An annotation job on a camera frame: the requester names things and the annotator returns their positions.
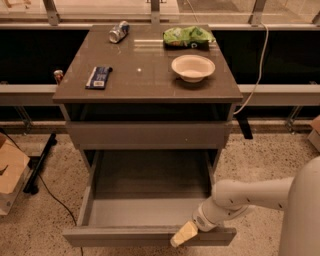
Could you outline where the green chip bag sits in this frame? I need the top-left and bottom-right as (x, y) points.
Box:
(163, 26), (216, 49)

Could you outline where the cardboard box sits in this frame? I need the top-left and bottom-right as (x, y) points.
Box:
(308, 115), (320, 152)
(0, 134), (30, 215)

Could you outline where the black floor cable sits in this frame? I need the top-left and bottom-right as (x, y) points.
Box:
(0, 128), (84, 256)

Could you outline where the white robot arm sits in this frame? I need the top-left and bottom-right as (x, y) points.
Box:
(170, 157), (320, 256)

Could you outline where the black metal stand leg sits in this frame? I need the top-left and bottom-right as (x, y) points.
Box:
(23, 133), (57, 195)

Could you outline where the red soda can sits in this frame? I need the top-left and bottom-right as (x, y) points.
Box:
(54, 70), (64, 84)

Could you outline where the cardboard box right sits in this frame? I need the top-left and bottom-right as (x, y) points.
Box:
(308, 115), (320, 152)

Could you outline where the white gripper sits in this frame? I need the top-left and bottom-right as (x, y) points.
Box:
(170, 198), (233, 247)

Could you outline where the silver blue soda can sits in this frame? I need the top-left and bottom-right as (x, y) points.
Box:
(109, 21), (130, 44)

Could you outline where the grey top drawer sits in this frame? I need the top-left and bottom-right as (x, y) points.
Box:
(66, 121), (231, 150)

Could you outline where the grey drawer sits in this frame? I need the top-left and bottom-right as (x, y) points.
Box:
(66, 121), (231, 150)
(62, 149), (238, 248)

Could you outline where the grey drawer cabinet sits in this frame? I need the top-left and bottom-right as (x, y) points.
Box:
(53, 25), (242, 164)

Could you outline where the metal window railing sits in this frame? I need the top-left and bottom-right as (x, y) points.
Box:
(0, 0), (320, 106)

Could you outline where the white cable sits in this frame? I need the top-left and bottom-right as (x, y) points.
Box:
(233, 23), (270, 117)

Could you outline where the white paper bowl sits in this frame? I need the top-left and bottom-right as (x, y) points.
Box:
(171, 55), (215, 83)

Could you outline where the cardboard box left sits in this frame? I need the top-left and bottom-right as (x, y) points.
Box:
(0, 134), (30, 215)

